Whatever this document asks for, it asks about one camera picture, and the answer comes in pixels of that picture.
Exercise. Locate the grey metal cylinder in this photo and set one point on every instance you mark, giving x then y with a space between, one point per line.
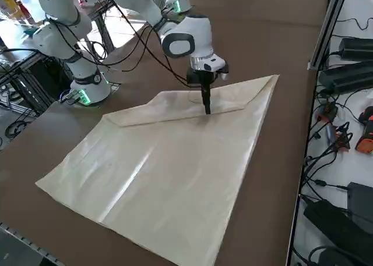
330 133

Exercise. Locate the orange black connector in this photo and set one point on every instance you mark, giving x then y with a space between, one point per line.
327 110

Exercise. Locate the orange black power drill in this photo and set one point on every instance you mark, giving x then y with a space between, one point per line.
365 132

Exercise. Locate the aluminium profile post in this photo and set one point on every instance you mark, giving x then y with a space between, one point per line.
325 30

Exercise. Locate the green plastic item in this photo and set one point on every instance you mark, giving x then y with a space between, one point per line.
33 31

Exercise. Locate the yellow box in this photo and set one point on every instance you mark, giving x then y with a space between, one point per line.
8 4

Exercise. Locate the orange black clamp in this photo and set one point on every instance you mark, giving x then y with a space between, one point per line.
342 138

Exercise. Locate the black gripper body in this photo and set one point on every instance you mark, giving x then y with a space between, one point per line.
193 77

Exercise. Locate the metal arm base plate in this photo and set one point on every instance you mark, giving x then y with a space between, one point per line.
115 87

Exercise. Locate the aluminium frame cart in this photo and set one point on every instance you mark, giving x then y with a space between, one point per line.
20 107

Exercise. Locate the cream tablecloth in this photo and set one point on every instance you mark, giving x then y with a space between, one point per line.
160 167

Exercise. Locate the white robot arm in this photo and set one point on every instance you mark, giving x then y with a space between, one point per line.
201 30
177 1

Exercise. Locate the black power adapter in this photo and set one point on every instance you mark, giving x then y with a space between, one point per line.
358 47
335 257
329 219
361 199
344 77

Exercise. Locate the aluminium slotted rail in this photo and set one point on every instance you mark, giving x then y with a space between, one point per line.
29 244

